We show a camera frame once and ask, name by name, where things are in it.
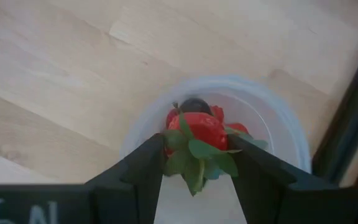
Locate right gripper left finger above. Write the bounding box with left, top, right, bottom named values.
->
left=85, top=133, right=167, bottom=224

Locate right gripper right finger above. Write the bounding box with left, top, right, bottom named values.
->
left=227, top=134, right=357, bottom=224

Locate red strawberry with leaves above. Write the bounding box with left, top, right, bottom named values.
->
left=227, top=123, right=270, bottom=152
left=162, top=111, right=244, bottom=197

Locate dark cherry with stem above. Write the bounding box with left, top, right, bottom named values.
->
left=172, top=98, right=213, bottom=116

